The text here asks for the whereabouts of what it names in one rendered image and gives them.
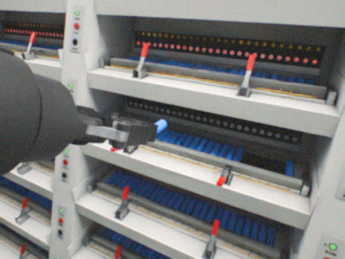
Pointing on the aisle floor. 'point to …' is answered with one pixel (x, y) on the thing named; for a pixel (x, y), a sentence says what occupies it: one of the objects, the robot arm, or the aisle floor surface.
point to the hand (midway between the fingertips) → (138, 130)
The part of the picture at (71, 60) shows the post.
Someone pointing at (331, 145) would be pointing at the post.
